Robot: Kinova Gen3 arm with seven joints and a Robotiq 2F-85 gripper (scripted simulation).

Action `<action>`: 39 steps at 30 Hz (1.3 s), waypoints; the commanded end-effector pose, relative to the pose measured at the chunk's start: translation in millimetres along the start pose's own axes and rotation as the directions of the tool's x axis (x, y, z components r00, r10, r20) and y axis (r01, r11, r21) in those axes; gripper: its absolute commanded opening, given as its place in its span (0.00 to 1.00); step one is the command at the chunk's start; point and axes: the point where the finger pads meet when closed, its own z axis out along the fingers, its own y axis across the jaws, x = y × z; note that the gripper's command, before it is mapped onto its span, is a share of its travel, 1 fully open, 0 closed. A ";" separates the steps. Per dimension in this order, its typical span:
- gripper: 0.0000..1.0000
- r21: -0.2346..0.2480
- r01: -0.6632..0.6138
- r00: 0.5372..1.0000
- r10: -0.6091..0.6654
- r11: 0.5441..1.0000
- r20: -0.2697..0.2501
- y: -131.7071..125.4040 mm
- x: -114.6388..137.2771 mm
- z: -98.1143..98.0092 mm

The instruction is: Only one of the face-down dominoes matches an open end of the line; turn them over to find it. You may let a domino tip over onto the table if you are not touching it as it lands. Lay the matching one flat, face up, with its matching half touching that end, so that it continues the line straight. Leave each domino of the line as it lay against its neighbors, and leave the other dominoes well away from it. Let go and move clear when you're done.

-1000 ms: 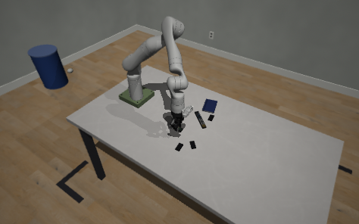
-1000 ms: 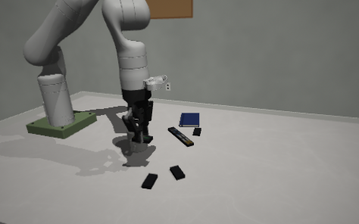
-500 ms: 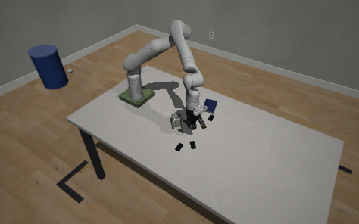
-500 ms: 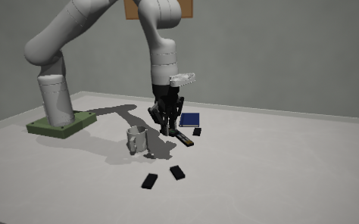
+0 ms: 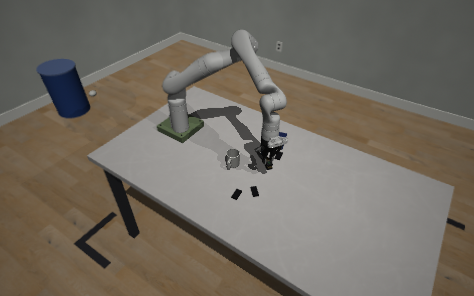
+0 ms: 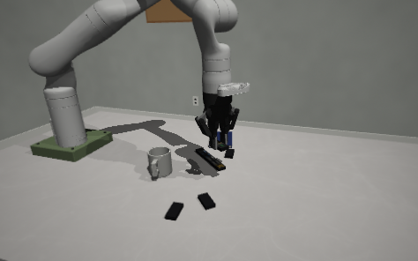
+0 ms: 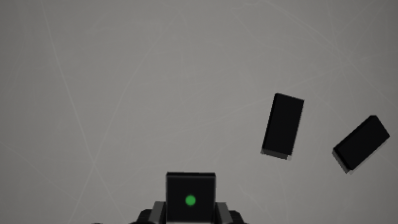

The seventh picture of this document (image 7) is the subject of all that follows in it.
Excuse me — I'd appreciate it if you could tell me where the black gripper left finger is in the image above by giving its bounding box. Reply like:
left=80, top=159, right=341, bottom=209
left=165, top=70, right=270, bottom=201
left=130, top=201, right=166, bottom=224

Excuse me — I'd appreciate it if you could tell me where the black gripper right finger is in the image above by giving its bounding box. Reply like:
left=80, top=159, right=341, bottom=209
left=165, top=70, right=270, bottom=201
left=214, top=202, right=248, bottom=224

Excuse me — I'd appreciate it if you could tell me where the black domino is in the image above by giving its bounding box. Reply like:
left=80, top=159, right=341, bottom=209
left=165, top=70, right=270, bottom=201
left=333, top=115, right=390, bottom=171
left=166, top=172, right=216, bottom=224
left=262, top=93, right=304, bottom=155

